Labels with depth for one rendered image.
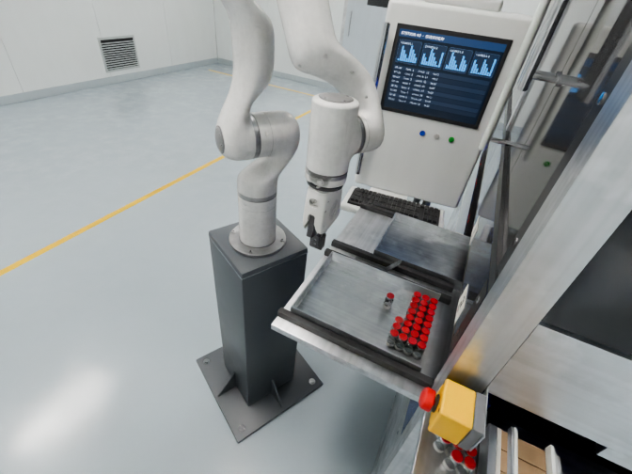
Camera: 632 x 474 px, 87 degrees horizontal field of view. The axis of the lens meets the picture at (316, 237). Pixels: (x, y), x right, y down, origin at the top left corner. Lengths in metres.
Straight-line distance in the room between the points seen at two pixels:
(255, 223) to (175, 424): 1.04
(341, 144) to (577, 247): 0.37
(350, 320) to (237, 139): 0.54
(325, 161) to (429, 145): 0.97
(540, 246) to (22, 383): 2.06
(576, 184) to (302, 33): 0.46
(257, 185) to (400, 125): 0.78
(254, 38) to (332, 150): 0.36
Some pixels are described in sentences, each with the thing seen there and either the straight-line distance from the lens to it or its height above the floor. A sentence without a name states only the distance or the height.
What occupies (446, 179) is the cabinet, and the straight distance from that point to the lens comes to 1.60.
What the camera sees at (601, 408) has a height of 1.10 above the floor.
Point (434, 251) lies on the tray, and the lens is 1.21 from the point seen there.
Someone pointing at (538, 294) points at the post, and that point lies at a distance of 0.56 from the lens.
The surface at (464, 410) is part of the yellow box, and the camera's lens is 0.68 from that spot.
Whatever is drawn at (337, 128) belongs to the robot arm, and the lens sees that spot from 0.60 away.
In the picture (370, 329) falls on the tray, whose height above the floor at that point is 0.88.
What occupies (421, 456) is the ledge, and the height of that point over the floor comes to 0.88.
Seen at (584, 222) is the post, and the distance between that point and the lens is 0.50.
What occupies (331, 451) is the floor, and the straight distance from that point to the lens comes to 1.69.
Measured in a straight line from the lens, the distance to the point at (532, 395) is 0.72.
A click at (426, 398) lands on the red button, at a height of 1.01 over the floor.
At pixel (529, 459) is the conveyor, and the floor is 0.93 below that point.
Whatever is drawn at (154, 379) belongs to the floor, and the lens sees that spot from 1.88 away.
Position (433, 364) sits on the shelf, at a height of 0.88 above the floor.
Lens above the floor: 1.58
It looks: 38 degrees down
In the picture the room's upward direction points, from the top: 7 degrees clockwise
